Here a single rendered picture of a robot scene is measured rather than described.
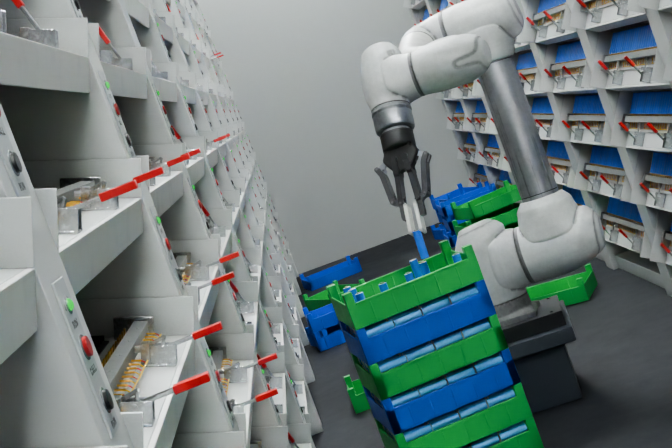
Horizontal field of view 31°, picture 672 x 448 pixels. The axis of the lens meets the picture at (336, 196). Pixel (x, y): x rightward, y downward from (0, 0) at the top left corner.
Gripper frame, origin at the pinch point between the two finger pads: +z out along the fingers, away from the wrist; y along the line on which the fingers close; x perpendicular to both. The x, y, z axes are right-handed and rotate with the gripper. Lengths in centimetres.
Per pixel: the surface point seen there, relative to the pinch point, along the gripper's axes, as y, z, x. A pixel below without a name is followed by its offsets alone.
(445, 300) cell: -1.6, 18.4, -3.8
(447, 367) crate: 2.1, 31.9, -6.6
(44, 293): -28, 52, 171
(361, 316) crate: 13.8, 19.3, 6.9
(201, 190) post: 54, -25, -6
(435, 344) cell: 3.0, 26.8, -4.7
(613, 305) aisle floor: -10, 0, -154
